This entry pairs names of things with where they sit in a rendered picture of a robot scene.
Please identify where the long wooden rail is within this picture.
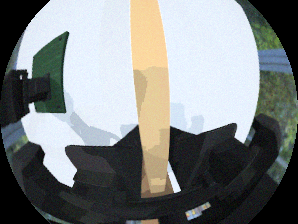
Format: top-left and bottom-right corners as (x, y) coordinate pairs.
(129, 0), (170, 193)

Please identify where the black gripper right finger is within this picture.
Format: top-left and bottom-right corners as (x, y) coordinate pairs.
(169, 123), (237, 190)

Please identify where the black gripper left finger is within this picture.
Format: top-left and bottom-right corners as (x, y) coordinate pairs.
(65, 125), (144, 198)

